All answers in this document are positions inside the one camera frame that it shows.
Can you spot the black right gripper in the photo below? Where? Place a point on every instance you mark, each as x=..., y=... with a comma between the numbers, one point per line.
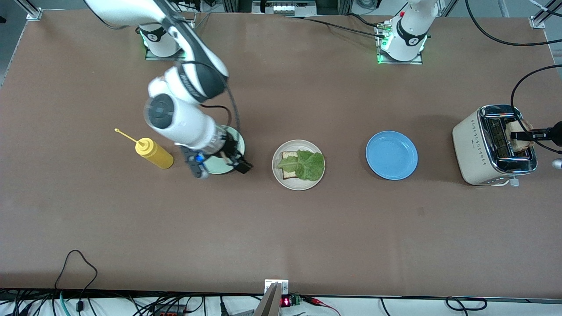
x=231, y=149

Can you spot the pale green plate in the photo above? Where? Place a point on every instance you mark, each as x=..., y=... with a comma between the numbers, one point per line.
x=219, y=169

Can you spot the cream chrome toaster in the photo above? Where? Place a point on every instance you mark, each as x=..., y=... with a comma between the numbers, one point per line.
x=474, y=149

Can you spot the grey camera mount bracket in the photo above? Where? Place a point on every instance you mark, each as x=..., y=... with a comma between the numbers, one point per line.
x=270, y=300

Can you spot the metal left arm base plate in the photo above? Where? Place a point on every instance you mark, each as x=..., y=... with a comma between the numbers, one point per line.
x=401, y=62

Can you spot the aluminium frame profile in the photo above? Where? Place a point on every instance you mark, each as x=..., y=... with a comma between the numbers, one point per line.
x=542, y=15
x=33, y=12

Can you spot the red digit display module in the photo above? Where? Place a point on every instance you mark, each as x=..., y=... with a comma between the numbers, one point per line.
x=286, y=302

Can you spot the beige plate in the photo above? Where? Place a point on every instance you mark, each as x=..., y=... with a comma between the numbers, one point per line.
x=303, y=185

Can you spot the grey power strip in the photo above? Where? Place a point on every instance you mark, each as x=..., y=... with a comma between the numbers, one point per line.
x=283, y=8

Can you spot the brown bread slice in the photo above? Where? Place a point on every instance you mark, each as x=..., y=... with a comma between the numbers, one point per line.
x=518, y=145
x=287, y=156

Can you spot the blue plate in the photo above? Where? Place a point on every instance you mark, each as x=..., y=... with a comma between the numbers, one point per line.
x=391, y=155

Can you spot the yellow squeeze bottle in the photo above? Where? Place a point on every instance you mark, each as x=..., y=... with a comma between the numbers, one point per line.
x=154, y=153

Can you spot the green lettuce leaf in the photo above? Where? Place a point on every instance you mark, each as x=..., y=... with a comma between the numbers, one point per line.
x=307, y=166

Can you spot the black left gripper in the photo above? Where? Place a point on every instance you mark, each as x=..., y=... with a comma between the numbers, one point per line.
x=541, y=131

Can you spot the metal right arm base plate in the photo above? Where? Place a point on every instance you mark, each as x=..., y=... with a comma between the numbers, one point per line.
x=175, y=56

